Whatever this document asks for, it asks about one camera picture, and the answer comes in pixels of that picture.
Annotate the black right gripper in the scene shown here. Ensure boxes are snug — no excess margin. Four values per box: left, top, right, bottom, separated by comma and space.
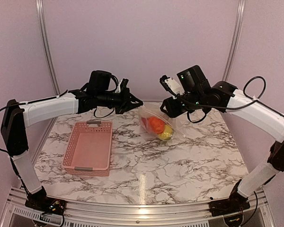
160, 91, 205, 118

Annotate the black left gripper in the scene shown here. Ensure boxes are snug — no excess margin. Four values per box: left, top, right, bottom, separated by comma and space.
96, 86, 143, 114

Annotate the clear zip top bag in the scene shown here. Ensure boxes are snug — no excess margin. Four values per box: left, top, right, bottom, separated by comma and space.
138, 103, 186, 141

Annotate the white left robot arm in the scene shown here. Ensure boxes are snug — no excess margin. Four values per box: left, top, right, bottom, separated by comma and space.
0, 70, 143, 213

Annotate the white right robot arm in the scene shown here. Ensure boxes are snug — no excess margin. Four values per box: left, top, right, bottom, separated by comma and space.
160, 65, 284, 217

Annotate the red fake apple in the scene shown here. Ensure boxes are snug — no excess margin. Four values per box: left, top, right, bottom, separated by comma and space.
141, 117, 148, 130

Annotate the orange fake pumpkin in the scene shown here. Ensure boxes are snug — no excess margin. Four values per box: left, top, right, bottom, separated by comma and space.
148, 116, 165, 134

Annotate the pink perforated plastic basket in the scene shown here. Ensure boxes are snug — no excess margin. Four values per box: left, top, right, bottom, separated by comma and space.
62, 121, 113, 177

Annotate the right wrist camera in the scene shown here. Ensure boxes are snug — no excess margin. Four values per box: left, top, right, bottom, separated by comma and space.
160, 75, 184, 96

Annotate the right aluminium frame post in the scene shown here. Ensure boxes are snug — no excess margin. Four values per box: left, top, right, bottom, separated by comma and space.
222, 0, 246, 81

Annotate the aluminium frame post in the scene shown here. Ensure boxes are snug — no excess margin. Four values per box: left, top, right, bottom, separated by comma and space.
35, 0, 63, 95
222, 0, 246, 81

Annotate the left aluminium frame post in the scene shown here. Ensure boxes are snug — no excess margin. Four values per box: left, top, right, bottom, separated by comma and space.
35, 0, 63, 95

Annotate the aluminium front rail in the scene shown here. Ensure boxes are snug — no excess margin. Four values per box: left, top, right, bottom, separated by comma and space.
0, 185, 277, 227

